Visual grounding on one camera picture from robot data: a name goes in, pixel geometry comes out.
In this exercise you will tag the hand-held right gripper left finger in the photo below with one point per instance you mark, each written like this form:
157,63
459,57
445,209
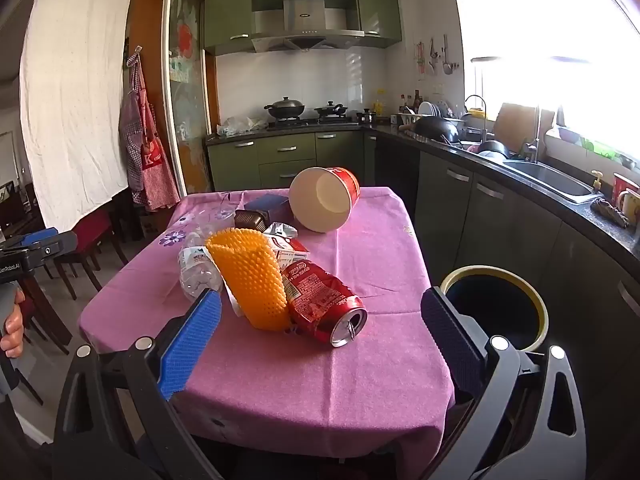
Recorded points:
192,345

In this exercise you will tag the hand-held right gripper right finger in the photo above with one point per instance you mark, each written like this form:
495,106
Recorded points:
450,345

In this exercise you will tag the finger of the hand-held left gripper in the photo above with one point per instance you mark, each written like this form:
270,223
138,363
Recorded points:
50,250
40,235

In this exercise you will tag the black bin with yellow rim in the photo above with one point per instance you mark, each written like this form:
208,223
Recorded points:
500,310

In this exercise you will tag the orange spiky foam net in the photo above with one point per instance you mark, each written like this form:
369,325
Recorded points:
250,280

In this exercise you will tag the crushed red can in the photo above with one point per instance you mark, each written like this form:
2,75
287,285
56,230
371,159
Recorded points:
320,300

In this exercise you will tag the red and white carton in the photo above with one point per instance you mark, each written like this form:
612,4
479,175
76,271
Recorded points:
292,250

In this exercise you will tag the person's left hand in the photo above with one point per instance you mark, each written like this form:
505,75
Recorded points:
15,330

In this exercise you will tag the red cushioned chair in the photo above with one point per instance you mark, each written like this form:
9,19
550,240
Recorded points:
90,232

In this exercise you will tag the clear plastic bottle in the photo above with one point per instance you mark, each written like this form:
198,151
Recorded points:
197,270

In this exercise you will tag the purple floral tablecloth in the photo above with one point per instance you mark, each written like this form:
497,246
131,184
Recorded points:
350,385

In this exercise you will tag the white hanging sheet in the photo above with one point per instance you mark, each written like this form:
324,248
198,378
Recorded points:
70,110

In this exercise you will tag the red checked apron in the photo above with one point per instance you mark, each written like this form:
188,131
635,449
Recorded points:
145,160

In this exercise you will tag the dark counter cabinets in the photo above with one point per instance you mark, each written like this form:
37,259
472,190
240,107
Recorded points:
500,220

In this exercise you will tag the brown plastic tray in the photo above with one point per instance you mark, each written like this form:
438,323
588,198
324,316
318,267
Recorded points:
248,220

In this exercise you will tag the silver foil wrapper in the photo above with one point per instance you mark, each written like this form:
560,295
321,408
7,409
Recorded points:
282,230

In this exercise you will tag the blue cardboard box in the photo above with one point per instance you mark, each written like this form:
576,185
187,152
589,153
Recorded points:
267,205

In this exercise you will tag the steel sink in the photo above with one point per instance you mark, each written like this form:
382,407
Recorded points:
550,180

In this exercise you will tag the red paper bowl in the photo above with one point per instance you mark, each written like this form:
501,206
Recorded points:
320,200

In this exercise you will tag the glass sliding door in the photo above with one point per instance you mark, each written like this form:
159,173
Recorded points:
187,85

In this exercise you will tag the green lower cabinets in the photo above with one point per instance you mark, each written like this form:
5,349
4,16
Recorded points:
285,155

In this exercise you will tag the green cabinets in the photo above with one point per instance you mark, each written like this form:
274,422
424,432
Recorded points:
285,155
227,15

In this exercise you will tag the black wok without lid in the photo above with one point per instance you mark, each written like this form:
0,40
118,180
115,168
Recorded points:
437,129

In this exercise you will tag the white plastic bags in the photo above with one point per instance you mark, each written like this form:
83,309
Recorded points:
240,126

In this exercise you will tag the steel faucet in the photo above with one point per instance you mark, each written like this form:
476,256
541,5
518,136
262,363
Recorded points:
536,135

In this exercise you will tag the wooden cutting board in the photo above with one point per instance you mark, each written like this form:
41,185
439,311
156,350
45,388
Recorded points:
520,125

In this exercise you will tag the red mug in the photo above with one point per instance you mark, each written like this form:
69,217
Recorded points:
625,190

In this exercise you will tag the small black kettle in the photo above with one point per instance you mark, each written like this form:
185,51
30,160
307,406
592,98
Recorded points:
367,116

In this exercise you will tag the black lidded wok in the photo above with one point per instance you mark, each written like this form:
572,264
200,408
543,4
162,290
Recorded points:
285,108

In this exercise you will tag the gas stove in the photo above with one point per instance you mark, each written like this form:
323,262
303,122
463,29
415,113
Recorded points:
315,121

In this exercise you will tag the black lidded pan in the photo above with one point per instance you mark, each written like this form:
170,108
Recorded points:
330,109

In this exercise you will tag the hanging kitchen utensils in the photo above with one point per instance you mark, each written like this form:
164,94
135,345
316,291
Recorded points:
444,57

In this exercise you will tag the green upper cabinets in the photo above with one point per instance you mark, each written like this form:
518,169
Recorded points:
227,15

